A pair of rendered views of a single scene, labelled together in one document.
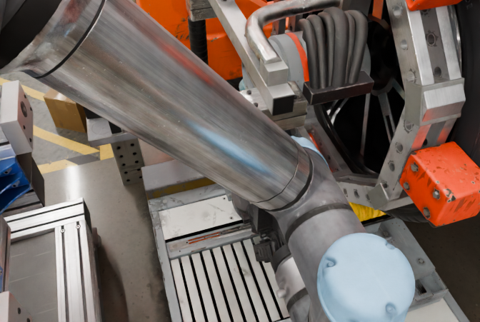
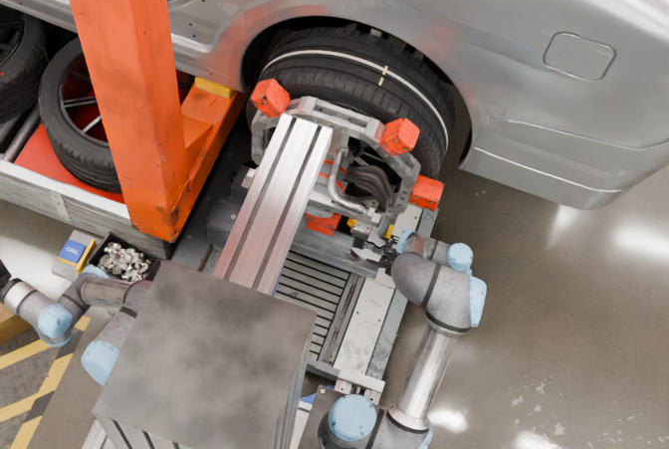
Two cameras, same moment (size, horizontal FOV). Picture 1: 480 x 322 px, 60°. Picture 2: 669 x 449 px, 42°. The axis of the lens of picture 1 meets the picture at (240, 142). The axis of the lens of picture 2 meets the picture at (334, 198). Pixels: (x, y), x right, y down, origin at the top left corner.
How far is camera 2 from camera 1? 2.20 m
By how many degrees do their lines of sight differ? 39
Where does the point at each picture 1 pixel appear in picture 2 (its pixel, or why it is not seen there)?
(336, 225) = (442, 249)
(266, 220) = not seen: hidden behind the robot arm
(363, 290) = (464, 259)
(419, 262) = not seen: hidden behind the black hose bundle
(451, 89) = (416, 166)
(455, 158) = (425, 182)
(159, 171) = not seen: hidden behind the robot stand
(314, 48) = (378, 195)
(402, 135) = (404, 188)
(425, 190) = (425, 202)
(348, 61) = (386, 188)
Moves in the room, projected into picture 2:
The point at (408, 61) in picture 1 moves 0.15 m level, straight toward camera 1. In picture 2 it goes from (399, 168) to (423, 209)
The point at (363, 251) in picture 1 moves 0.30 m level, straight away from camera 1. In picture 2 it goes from (456, 251) to (411, 166)
